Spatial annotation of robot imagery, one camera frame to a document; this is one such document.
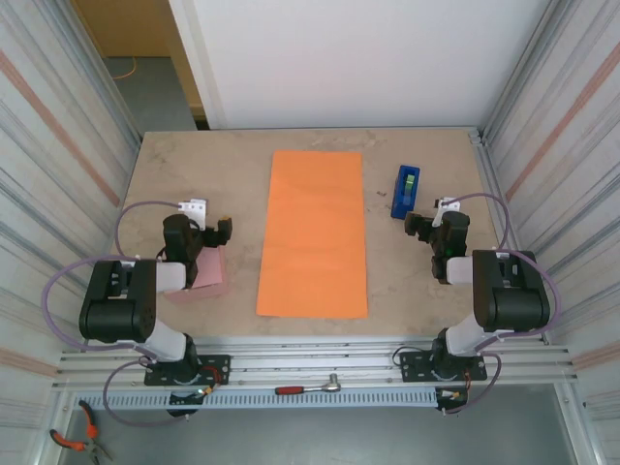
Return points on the pink gift box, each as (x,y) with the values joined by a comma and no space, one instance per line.
(213,271)

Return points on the green tape roll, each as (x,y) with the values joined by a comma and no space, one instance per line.
(409,184)

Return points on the orange wrapping paper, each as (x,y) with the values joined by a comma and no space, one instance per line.
(312,232)

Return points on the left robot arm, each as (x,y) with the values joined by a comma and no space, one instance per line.
(116,310)

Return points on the blue tape dispenser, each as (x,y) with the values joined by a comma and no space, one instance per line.
(399,206)

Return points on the yellow power connector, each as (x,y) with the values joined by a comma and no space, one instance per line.
(456,396)
(207,390)

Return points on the yellow wooden door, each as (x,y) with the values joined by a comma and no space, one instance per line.
(126,29)

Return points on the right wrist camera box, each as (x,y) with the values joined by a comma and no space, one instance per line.
(438,218)

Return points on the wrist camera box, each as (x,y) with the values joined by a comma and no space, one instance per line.
(438,218)
(196,208)

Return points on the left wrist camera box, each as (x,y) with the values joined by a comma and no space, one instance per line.
(196,208)

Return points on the aluminium side rail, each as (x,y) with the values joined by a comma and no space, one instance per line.
(483,147)

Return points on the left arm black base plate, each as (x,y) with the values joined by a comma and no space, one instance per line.
(218,363)

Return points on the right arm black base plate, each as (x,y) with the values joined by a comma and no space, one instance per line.
(412,363)

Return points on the aluminium rail frame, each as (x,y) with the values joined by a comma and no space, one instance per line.
(315,361)

